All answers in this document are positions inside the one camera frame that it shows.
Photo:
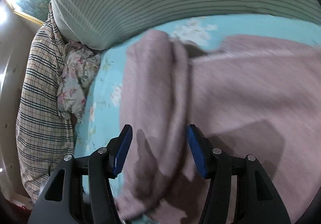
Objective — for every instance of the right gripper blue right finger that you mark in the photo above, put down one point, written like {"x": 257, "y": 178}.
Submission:
{"x": 257, "y": 199}

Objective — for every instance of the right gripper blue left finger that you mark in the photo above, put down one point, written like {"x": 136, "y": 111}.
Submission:
{"x": 78, "y": 190}

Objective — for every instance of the pink knit sweater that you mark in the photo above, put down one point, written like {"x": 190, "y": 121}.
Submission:
{"x": 161, "y": 179}

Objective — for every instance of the plaid checkered pillow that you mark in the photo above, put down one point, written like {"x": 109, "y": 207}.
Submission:
{"x": 43, "y": 138}

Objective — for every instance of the light blue floral bedsheet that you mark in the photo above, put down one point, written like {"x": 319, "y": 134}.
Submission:
{"x": 105, "y": 93}

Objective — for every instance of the floral patterned pillow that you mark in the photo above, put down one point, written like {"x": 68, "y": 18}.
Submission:
{"x": 80, "y": 69}

